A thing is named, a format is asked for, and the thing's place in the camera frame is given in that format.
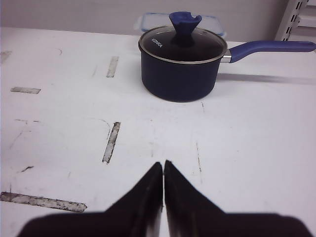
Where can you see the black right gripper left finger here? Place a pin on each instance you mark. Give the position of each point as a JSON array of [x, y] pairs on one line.
[[136, 214]]

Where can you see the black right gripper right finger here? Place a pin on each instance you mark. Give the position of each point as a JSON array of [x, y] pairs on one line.
[[191, 214]]

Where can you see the dark blue saucepan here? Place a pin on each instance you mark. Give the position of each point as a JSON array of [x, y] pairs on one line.
[[190, 82]]

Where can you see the glass lid blue knob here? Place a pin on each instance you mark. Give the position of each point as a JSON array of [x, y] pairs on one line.
[[183, 41]]

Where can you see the clear container blue-rimmed lid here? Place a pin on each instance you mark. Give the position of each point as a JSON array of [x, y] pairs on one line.
[[151, 20]]

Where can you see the white slotted shelf rail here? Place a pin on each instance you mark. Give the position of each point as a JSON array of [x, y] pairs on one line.
[[298, 22]]

